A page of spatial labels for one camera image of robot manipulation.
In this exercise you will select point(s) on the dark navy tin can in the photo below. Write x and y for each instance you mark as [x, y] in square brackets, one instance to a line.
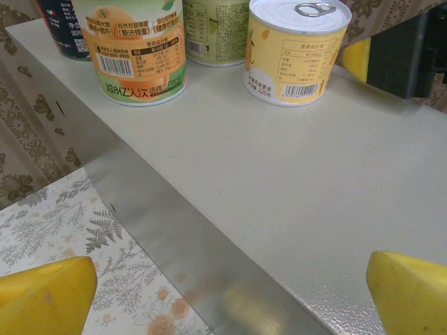
[63, 31]

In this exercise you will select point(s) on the green label tin can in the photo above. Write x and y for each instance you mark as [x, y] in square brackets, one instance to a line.
[216, 35]

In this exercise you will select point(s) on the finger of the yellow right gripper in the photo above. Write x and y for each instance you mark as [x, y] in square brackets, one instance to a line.
[398, 59]

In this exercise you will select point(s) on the grey metal cabinet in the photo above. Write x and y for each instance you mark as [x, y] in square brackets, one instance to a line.
[244, 157]

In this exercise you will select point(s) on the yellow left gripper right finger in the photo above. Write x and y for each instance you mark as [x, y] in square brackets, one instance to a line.
[415, 300]

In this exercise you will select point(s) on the yellow label tin can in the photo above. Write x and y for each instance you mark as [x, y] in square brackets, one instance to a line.
[297, 52]

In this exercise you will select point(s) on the orange label can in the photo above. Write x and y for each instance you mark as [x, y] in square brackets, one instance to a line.
[136, 52]

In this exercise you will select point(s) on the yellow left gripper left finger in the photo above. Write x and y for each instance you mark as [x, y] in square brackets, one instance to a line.
[42, 300]

